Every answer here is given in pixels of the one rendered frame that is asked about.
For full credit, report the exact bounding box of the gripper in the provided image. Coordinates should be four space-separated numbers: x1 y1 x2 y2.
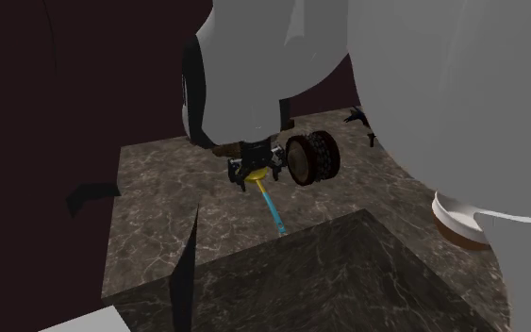
226 140 290 192

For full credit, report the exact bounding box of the dark blue figure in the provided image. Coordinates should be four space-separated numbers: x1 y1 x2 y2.
343 106 372 130

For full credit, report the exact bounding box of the dark red round roll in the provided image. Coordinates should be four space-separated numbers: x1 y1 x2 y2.
284 130 341 188

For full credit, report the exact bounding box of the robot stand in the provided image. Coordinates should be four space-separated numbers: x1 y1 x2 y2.
101 208 498 332

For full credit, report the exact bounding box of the white bowl with brown base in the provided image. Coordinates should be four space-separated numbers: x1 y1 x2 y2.
431 190 492 252

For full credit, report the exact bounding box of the yellow spoon with blue handle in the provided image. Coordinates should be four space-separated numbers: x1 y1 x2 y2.
244 167 288 237

